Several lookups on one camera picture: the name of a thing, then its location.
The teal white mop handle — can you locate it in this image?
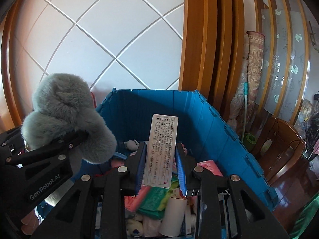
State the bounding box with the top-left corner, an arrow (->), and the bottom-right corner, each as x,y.
240,83 -> 250,142

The wooden chair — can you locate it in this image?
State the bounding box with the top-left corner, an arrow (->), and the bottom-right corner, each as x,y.
252,116 -> 308,187

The grey plush toy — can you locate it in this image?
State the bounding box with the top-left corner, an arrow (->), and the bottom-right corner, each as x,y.
21,73 -> 117,165

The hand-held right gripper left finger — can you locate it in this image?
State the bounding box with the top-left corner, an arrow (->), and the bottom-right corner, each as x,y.
31,141 -> 148,239

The green striped cloth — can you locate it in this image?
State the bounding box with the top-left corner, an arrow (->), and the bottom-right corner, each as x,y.
289,199 -> 319,239

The white bear plush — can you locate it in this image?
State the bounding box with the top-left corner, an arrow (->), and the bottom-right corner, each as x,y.
126,219 -> 145,238

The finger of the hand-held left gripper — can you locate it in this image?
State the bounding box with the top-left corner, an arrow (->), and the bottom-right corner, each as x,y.
5,130 -> 90,167
0,127 -> 24,163

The curved wooden wall trim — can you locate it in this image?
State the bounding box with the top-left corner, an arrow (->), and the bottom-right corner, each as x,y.
179,0 -> 246,120
0,5 -> 33,130

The small grey elephant plush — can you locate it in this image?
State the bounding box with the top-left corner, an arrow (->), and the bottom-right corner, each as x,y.
123,139 -> 140,150

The blue plastic storage container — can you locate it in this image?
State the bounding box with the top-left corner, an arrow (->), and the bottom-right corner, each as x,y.
93,88 -> 278,239

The green packet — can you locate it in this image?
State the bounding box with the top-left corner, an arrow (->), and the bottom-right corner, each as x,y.
138,187 -> 175,219

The green rolled mat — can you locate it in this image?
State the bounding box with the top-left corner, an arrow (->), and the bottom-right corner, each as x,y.
243,132 -> 257,146

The frosted glass wooden partition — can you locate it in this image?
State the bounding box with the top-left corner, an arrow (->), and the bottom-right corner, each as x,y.
250,0 -> 314,122

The white cylinder tube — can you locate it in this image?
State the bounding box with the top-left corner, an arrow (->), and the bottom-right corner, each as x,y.
159,197 -> 187,237

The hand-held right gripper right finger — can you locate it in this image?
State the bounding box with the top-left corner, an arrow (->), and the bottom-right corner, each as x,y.
175,141 -> 291,239

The pile of plastic bags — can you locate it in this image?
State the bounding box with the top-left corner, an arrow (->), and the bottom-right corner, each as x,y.
296,100 -> 319,160

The white printed paper box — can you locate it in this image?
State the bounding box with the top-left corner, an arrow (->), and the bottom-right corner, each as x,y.
142,114 -> 179,188

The floral rolled fabric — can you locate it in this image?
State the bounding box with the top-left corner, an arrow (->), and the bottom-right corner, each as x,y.
228,55 -> 250,130

